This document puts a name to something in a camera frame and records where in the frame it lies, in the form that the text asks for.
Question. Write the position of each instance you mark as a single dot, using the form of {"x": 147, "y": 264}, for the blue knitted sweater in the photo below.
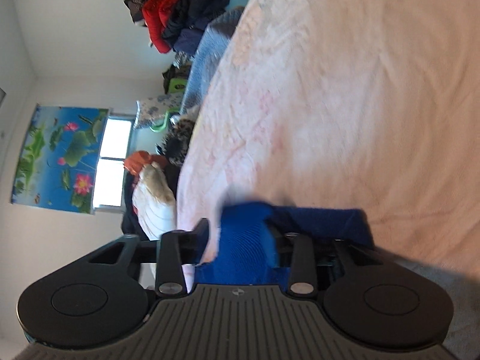
{"x": 246, "y": 254}

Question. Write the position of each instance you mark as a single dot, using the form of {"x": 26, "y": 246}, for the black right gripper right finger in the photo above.
{"x": 311, "y": 265}

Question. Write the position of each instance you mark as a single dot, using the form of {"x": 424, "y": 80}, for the red jacket on pile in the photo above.
{"x": 168, "y": 11}

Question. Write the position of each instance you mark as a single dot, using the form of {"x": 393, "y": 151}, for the black garment beside bed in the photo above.
{"x": 130, "y": 224}

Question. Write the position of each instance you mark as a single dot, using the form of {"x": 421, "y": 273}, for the leopard print fuzzy garment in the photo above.
{"x": 175, "y": 144}

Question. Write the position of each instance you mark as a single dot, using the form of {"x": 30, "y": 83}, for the bright window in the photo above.
{"x": 110, "y": 174}

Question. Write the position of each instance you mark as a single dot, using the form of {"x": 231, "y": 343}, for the green black bag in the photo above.
{"x": 175, "y": 79}

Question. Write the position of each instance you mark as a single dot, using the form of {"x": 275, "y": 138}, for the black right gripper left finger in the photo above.
{"x": 173, "y": 250}

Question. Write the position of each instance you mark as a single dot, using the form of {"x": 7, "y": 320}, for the floral blue white pillow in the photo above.
{"x": 152, "y": 109}

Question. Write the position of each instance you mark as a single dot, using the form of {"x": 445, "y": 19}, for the dark navy clothes pile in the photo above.
{"x": 188, "y": 22}

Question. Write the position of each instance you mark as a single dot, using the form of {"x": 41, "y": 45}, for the lotus flower wall poster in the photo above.
{"x": 57, "y": 163}

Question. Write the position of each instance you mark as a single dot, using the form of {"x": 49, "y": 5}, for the green plastic hanger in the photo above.
{"x": 165, "y": 121}

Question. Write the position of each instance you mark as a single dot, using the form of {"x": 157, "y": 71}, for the light blue towel blanket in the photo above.
{"x": 211, "y": 49}

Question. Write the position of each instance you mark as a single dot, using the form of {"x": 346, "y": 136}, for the white quilted jacket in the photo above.
{"x": 155, "y": 202}

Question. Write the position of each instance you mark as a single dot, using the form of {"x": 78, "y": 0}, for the pink bed blanket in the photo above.
{"x": 350, "y": 103}

